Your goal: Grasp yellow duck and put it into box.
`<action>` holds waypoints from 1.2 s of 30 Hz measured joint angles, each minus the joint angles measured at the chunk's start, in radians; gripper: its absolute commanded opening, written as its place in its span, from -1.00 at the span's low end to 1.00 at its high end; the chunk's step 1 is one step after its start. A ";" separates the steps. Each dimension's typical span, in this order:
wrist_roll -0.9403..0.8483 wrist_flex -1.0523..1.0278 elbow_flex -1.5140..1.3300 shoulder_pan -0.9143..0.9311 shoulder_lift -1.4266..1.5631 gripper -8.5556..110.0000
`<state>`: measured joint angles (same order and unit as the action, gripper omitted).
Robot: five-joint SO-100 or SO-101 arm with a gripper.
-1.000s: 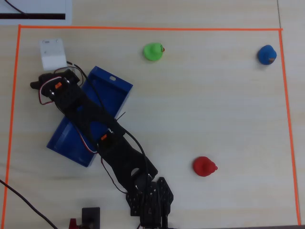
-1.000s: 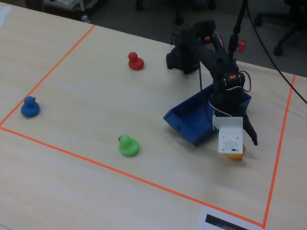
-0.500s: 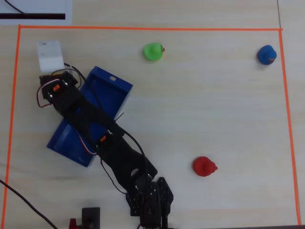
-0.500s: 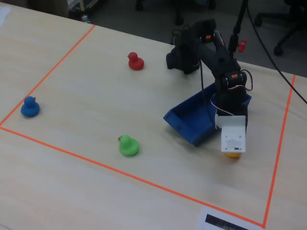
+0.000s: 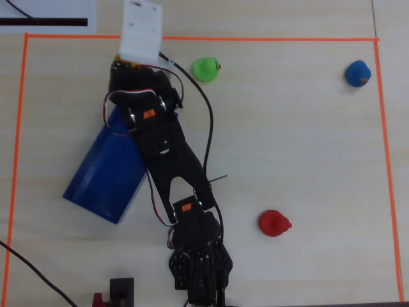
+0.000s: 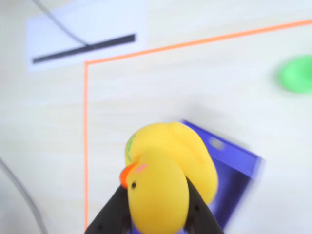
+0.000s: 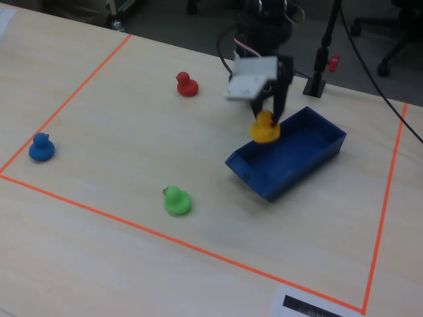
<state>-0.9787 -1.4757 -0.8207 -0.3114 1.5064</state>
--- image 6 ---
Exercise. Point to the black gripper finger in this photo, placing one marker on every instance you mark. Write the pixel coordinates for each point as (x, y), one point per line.
(202, 217)
(112, 214)

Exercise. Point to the yellow rubber duck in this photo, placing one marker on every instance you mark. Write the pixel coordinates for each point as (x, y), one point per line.
(161, 175)

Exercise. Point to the blue plastic box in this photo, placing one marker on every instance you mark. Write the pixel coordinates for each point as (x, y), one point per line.
(231, 175)

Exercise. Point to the green plastic object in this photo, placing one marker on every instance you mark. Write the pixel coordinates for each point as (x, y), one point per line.
(296, 74)

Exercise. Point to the long orange tape line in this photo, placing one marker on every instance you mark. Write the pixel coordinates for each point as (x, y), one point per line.
(195, 42)

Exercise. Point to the white paper sheet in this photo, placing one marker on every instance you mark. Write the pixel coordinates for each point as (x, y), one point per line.
(97, 22)

